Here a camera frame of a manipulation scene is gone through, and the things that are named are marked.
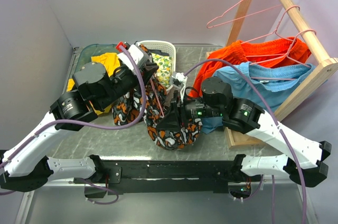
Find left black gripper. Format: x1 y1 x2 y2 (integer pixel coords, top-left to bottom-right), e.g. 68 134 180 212
96 62 159 110

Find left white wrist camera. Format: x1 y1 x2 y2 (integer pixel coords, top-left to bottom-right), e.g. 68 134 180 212
116 42 149 74

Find lemon print folded cloth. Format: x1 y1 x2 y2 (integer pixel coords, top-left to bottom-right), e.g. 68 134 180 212
152 53 172 88

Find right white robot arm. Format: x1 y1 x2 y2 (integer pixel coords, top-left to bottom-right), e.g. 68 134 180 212
156 77 332 188

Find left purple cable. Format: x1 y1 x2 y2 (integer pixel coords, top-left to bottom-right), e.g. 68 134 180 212
0 45 147 206

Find pink wire hanger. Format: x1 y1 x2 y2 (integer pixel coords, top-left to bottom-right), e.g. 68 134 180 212
150 79 164 117
206 0 282 29

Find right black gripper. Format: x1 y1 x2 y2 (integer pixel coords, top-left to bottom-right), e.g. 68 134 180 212
156 90 223 132

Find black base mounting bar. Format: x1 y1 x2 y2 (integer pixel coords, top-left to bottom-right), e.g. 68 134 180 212
87 160 261 194

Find wooden clothes rack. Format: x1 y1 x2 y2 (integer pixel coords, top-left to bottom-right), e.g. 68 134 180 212
224 0 338 150

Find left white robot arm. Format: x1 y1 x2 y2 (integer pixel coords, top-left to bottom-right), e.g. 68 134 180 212
1 62 158 192

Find orange shorts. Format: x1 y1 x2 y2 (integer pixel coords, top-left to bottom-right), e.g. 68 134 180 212
191 37 312 97

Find white plastic basket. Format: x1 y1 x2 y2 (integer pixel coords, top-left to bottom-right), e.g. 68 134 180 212
137 40 176 91

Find purple cable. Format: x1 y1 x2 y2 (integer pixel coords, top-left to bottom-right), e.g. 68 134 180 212
0 45 147 206
183 59 308 224

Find camouflage patterned shorts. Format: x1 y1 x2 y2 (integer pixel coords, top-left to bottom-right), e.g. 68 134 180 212
112 44 203 151

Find light blue shorts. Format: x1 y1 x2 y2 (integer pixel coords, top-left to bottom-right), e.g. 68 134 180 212
202 62 328 135

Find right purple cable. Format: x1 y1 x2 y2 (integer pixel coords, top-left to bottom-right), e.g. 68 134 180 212
183 59 308 224

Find pink hanger holding blue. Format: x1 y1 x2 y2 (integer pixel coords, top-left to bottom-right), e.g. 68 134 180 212
249 30 317 81

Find pink hanger holding orange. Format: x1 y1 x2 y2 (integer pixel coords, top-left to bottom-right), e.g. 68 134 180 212
242 5 311 67

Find yellow shorts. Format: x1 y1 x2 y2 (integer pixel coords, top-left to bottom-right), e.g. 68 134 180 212
66 52 120 116

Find teal plastic bin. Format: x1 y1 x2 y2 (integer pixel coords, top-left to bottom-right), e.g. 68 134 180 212
72 44 117 73

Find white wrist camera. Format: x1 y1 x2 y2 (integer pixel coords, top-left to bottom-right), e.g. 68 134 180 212
170 72 187 100
116 42 149 74

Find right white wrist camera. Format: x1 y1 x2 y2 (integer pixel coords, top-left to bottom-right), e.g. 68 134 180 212
170 72 187 100

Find aluminium rail frame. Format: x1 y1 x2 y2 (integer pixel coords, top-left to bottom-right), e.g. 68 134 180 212
15 179 316 223

